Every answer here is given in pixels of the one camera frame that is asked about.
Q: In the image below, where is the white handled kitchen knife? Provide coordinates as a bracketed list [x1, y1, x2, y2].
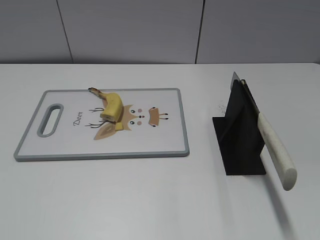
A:
[230, 72, 298, 191]

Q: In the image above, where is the small yellow banana piece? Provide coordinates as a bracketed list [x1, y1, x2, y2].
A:
[115, 122, 124, 132]

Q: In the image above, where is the yellow banana with stem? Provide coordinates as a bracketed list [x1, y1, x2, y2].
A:
[88, 87, 124, 123]

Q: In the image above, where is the black knife stand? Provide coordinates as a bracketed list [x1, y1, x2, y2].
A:
[212, 80, 266, 176]

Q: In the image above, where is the white deer cutting board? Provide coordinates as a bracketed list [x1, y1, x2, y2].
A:
[14, 88, 190, 162]

